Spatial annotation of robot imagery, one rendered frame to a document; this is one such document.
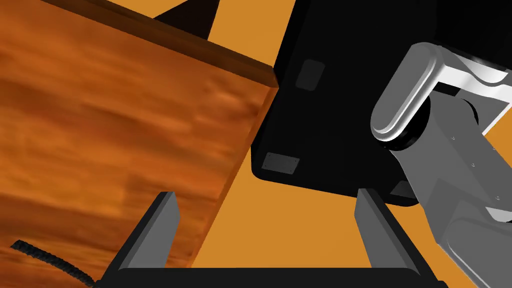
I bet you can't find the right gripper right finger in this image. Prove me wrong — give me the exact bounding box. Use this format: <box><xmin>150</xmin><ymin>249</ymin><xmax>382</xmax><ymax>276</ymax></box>
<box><xmin>353</xmin><ymin>187</ymin><xmax>438</xmax><ymax>278</ymax></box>

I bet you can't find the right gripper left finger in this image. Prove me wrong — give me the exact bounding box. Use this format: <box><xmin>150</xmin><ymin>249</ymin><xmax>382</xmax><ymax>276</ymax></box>
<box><xmin>104</xmin><ymin>191</ymin><xmax>181</xmax><ymax>279</ymax></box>

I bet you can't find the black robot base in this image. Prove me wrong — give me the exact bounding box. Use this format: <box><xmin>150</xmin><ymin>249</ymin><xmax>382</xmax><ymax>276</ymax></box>
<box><xmin>250</xmin><ymin>0</ymin><xmax>512</xmax><ymax>209</ymax></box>

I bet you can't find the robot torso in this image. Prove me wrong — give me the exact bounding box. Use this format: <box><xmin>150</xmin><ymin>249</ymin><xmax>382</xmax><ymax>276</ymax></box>
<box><xmin>369</xmin><ymin>41</ymin><xmax>512</xmax><ymax>288</ymax></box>

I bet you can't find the black curved bar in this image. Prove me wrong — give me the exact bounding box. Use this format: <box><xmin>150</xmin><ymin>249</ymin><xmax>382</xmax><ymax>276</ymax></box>
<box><xmin>10</xmin><ymin>239</ymin><xmax>96</xmax><ymax>287</ymax></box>

